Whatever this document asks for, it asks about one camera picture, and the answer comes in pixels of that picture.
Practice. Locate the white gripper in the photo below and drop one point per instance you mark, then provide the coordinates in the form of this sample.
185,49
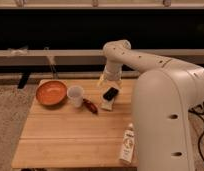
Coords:
110,77

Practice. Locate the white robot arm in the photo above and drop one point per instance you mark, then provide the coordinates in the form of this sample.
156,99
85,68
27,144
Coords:
162,95

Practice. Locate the white bottle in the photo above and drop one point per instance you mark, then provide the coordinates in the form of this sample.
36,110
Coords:
128,143

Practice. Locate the white ceramic cup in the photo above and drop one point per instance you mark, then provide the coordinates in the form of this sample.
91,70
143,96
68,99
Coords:
75,94

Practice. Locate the orange bowl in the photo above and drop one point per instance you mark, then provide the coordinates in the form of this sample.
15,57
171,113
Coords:
51,93

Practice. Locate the red chili pepper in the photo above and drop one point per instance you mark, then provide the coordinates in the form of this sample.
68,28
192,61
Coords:
90,106

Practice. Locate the wooden rail bench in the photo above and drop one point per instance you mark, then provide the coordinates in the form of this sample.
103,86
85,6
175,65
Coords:
95,57

